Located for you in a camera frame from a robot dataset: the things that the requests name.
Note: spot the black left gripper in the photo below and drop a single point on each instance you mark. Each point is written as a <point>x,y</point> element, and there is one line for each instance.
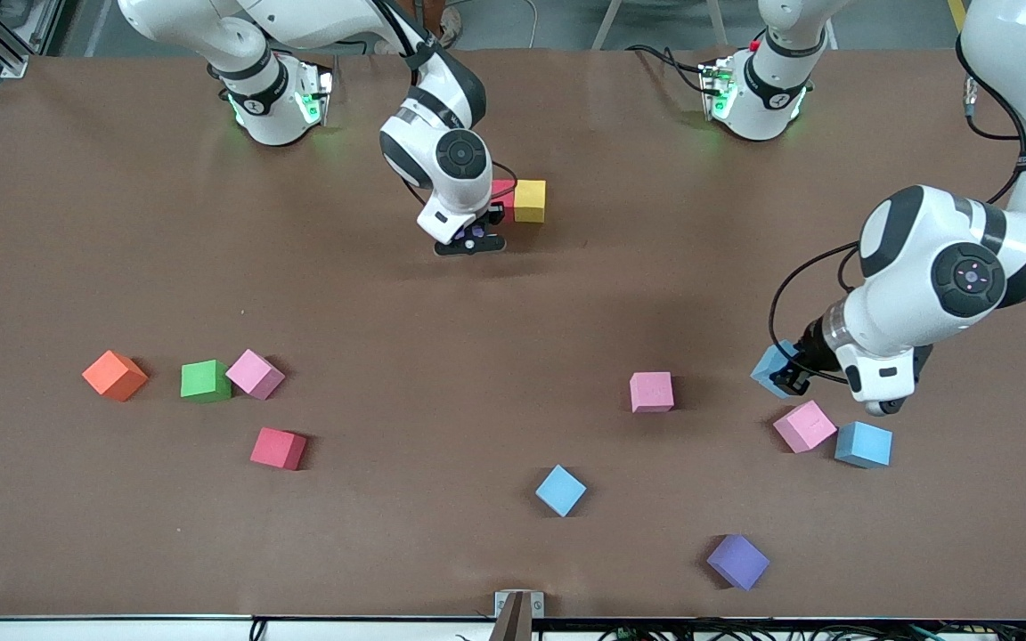
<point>805,357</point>

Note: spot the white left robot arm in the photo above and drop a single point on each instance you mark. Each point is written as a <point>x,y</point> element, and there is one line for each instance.
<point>923,258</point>

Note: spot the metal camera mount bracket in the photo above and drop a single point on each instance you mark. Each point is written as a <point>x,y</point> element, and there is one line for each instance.
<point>538,603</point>

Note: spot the yellow foam block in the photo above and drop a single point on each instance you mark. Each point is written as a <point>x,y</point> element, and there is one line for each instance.
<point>529,200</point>

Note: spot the pink foam block with slit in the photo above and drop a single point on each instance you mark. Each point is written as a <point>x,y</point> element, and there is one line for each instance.
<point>804,425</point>

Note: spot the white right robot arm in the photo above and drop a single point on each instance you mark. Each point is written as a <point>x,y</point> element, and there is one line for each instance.
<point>455,200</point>

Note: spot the purple foam block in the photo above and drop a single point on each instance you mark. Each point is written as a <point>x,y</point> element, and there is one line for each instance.
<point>737,561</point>
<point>460,234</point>

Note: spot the brown table cover sheet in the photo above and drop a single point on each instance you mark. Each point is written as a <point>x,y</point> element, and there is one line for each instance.
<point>477,401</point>

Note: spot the red foam block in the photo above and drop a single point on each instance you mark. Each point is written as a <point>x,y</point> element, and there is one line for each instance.
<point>508,200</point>
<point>278,448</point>

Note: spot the person leg with sneaker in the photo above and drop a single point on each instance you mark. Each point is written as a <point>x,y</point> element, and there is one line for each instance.
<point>446,22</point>

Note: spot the green foam block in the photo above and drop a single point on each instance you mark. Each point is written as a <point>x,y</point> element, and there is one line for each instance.
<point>206,381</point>

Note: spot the blue foam block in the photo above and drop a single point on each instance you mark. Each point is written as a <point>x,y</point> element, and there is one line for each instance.
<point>863,444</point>
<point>769,367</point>
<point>560,490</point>

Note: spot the orange foam block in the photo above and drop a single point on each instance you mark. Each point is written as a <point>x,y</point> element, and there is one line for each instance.
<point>115,375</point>

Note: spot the white stand leg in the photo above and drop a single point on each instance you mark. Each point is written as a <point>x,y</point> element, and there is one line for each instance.
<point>720,20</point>
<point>608,25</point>

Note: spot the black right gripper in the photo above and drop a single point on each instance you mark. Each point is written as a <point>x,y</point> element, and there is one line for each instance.
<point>494,215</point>

